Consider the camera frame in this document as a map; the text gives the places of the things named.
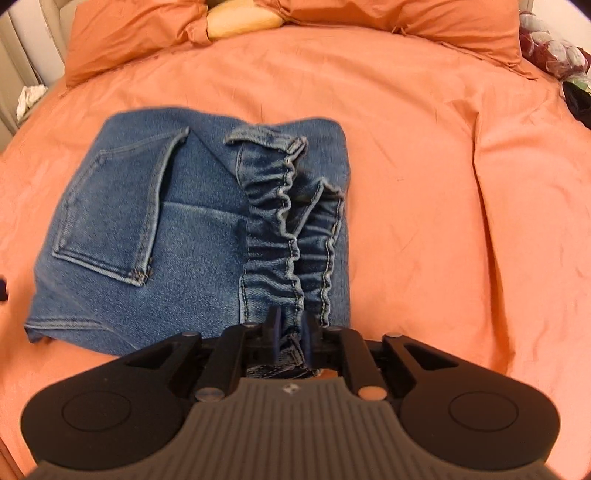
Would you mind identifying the orange pillow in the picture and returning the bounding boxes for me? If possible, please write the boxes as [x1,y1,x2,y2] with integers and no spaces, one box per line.
[256,0,535,79]
[65,1,211,88]

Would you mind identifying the yellow plush cushion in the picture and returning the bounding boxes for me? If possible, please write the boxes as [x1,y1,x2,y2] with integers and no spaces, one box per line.
[206,0,284,42]

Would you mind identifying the orange pillow right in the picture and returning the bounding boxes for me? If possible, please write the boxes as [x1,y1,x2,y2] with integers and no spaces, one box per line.
[256,0,535,79]

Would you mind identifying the orange bed duvet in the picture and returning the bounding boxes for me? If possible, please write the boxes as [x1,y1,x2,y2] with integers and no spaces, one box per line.
[1,26,590,479]

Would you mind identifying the blue denim pants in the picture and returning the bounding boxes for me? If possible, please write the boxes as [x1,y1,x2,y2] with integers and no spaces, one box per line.
[24,108,349,356]

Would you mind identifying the dark red floral bag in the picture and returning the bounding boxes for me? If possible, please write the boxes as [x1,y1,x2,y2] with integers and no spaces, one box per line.
[519,11,590,80]

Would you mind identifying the white crumpled cloth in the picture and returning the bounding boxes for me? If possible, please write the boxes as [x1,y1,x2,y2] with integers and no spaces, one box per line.
[15,84,48,123]

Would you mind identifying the orange pillow left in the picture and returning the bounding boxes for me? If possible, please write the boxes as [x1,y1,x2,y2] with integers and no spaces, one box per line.
[65,1,211,88]

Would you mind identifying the black garment on bed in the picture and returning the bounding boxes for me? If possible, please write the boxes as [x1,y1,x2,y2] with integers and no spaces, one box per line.
[562,82,591,130]

